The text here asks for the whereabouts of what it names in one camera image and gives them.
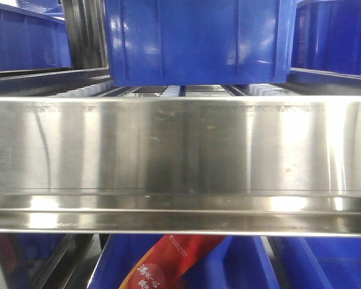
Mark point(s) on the dark blue bin upper centre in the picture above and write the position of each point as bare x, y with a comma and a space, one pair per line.
199, 42

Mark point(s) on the dark blue bin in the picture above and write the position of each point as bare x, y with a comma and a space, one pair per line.
320, 262
31, 40
199, 42
327, 36
237, 262

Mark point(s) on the dark blue bin lower centre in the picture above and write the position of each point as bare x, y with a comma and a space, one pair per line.
237, 262

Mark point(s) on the dark blue bin lower right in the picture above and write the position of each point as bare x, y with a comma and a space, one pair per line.
320, 262

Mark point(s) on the dark blue bin upper right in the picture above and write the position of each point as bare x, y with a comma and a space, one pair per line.
327, 36

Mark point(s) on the dark blue bin upper left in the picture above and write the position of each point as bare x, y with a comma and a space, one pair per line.
31, 40

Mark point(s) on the white roller track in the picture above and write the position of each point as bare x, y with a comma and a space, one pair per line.
106, 89

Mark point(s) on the red snack package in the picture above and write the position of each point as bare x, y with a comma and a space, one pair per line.
168, 259

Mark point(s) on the steel shelf divider lower left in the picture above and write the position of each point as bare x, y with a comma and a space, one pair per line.
46, 260

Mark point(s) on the stainless steel shelf rail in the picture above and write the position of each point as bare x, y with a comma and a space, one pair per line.
278, 165

